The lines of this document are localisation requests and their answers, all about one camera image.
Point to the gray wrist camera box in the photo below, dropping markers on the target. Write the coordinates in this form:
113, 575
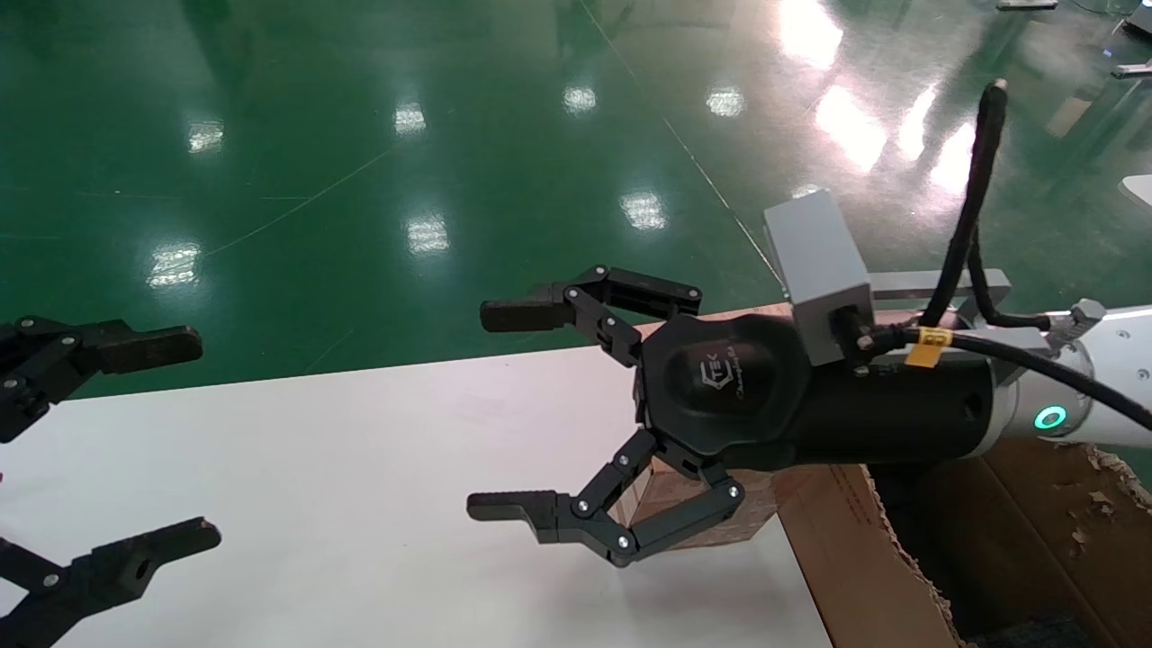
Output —
819, 261

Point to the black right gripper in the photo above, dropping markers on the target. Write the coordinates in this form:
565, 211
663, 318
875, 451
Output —
720, 387

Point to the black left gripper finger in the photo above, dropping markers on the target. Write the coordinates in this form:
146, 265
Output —
135, 346
135, 562

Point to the gray table foot bar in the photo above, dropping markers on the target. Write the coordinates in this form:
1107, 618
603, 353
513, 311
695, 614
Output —
1026, 4
1134, 68

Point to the small brown cardboard box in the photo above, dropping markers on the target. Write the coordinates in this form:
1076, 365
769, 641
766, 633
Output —
661, 490

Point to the wooden board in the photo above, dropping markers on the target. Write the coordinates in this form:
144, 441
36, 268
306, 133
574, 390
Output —
751, 311

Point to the pale gray floor fixture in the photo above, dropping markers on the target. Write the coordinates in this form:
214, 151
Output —
1141, 16

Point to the big open cardboard box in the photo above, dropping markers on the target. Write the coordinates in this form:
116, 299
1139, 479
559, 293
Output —
837, 558

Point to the white rounded floor base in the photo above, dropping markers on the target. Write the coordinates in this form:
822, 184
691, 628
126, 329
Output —
1138, 191

